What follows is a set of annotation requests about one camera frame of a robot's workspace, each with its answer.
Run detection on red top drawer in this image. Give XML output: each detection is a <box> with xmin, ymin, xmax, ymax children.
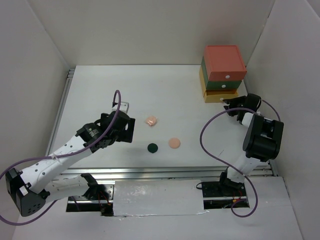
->
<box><xmin>203</xmin><ymin>45</ymin><xmax>247</xmax><ymax>82</ymax></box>

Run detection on bare peach makeup puff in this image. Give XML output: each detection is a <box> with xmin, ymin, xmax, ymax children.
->
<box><xmin>168</xmin><ymin>137</ymin><xmax>181</xmax><ymax>149</ymax></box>

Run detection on green drawer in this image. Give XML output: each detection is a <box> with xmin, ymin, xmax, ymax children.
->
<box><xmin>199</xmin><ymin>57</ymin><xmax>242</xmax><ymax>91</ymax></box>

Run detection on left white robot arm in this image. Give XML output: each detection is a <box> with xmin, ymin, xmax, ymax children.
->
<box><xmin>5</xmin><ymin>111</ymin><xmax>136</xmax><ymax>217</ymax></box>

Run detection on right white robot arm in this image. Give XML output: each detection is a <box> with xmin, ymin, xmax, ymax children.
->
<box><xmin>217</xmin><ymin>93</ymin><xmax>284</xmax><ymax>196</ymax></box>

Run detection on dark green round compact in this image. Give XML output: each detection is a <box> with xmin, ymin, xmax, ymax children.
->
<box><xmin>147</xmin><ymin>143</ymin><xmax>159</xmax><ymax>154</ymax></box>

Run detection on white foil-edged cover plate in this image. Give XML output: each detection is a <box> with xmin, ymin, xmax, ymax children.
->
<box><xmin>113</xmin><ymin>180</ymin><xmax>206</xmax><ymax>217</ymax></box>

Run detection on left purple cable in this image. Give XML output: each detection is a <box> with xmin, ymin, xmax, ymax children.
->
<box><xmin>0</xmin><ymin>89</ymin><xmax>122</xmax><ymax>226</ymax></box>

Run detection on purple cable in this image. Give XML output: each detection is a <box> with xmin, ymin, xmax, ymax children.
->
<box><xmin>200</xmin><ymin>99</ymin><xmax>281</xmax><ymax>218</ymax></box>
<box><xmin>0</xmin><ymin>89</ymin><xmax>122</xmax><ymax>226</ymax></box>

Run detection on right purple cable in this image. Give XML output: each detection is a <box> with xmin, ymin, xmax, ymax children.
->
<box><xmin>200</xmin><ymin>99</ymin><xmax>281</xmax><ymax>218</ymax></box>

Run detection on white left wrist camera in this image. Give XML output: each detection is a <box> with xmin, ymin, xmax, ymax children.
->
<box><xmin>112</xmin><ymin>102</ymin><xmax>130</xmax><ymax>114</ymax></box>

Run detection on aluminium frame rail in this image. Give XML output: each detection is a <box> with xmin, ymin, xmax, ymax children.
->
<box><xmin>44</xmin><ymin>67</ymin><xmax>278</xmax><ymax>181</ymax></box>

